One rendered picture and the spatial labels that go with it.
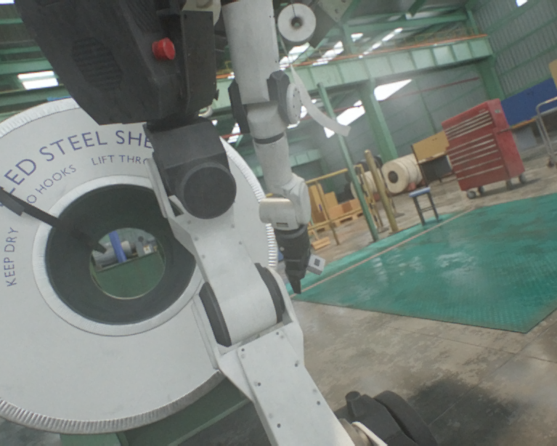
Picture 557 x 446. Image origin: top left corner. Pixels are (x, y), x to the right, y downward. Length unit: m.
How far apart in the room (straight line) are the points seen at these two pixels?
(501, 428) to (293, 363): 0.66
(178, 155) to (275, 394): 0.47
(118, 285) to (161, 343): 2.50
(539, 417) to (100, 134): 1.57
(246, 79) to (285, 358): 0.52
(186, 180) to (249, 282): 0.24
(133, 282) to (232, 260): 3.09
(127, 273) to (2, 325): 2.52
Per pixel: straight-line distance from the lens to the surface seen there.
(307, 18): 1.66
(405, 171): 13.17
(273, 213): 0.81
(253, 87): 0.66
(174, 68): 0.68
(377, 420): 0.90
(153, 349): 1.32
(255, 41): 0.66
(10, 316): 1.34
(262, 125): 0.69
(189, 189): 0.63
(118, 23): 0.62
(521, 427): 1.18
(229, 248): 0.73
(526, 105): 9.77
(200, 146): 0.69
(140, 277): 3.78
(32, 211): 1.31
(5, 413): 1.39
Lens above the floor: 0.70
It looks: 1 degrees up
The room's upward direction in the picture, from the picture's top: 20 degrees counter-clockwise
